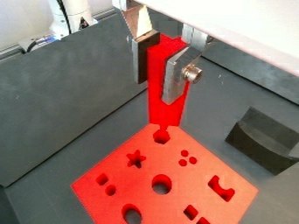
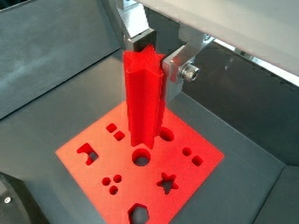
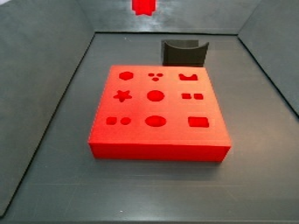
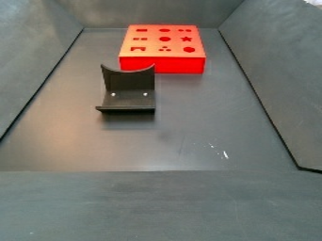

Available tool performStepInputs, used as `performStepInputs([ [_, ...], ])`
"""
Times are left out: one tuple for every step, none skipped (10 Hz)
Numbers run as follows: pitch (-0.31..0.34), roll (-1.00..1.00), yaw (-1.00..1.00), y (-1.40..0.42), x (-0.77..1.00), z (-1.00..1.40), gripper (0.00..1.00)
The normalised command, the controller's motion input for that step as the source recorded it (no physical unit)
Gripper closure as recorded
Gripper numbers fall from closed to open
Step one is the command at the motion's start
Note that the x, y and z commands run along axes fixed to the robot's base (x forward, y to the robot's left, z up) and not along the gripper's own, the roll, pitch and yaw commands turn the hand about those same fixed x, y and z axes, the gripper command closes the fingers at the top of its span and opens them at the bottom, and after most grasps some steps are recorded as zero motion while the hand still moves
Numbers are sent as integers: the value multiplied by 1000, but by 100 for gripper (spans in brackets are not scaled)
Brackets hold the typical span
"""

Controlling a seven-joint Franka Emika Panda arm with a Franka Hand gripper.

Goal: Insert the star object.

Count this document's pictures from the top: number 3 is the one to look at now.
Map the red shape sorter block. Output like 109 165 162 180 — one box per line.
89 66 231 162

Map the black curved holder bracket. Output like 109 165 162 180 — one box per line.
162 39 210 67

